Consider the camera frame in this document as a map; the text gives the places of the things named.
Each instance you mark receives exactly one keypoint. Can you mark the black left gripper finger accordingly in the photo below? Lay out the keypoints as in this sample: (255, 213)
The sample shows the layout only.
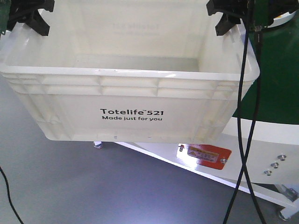
(18, 13)
(35, 21)

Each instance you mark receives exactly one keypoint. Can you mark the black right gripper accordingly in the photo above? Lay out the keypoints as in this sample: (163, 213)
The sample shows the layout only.
(280, 12)

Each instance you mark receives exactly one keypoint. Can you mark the white Totelife plastic crate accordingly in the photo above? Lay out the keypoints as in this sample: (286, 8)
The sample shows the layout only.
(126, 70)

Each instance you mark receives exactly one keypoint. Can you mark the green circuit board left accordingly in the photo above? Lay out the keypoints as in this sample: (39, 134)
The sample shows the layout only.
(4, 15)

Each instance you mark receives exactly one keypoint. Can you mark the green circuit board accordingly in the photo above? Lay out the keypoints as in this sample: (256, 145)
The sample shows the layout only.
(259, 14)
(4, 15)

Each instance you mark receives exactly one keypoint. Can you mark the green circuit board right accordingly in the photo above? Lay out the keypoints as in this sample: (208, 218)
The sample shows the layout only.
(259, 14)

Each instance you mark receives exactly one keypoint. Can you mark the red warning label plate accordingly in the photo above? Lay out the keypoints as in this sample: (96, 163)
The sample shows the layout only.
(205, 155)

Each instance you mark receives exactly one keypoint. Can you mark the white outer table rim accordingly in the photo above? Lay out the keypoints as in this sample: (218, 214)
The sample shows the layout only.
(273, 162)

